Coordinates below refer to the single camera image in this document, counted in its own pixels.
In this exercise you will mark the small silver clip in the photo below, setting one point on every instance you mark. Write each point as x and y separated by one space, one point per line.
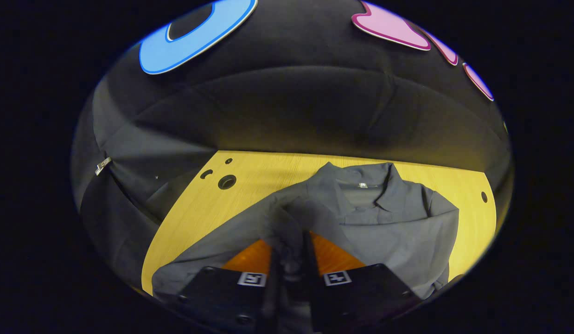
103 165

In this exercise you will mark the grey collared shirt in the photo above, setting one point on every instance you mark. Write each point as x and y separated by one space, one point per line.
398 232

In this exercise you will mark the black backdrop cloth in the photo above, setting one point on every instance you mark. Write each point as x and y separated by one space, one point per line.
291 106

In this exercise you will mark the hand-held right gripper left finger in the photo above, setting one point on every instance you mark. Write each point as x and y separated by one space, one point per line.
222 292

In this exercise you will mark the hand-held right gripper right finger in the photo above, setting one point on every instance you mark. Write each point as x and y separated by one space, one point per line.
361 292

